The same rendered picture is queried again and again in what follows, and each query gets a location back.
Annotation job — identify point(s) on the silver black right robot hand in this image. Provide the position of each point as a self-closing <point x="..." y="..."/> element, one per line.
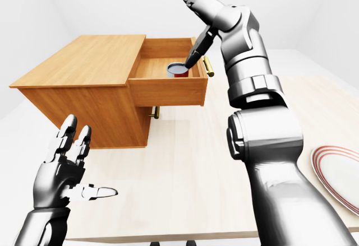
<point x="227" y="19"/>

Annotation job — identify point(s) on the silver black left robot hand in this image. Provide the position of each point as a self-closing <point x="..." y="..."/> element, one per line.
<point x="53" y="178"/>

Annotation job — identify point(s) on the red tin with grey lid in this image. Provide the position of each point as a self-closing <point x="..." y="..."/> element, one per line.
<point x="176" y="70"/>

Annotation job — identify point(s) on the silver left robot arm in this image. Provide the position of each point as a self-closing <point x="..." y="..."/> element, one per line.
<point x="36" y="226"/>

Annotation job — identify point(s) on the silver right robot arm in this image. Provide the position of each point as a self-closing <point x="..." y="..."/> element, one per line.
<point x="269" y="150"/>

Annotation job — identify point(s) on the open wooden drawer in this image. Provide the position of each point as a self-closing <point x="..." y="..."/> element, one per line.
<point x="168" y="90"/>

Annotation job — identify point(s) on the wooden cabinet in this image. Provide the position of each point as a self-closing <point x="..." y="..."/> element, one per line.
<point x="84" y="61"/>

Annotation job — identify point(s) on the small black shape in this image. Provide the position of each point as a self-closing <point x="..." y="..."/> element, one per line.
<point x="154" y="243"/>
<point x="190" y="243"/>

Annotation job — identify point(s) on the white plate with red rings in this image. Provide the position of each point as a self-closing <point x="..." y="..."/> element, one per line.
<point x="340" y="173"/>

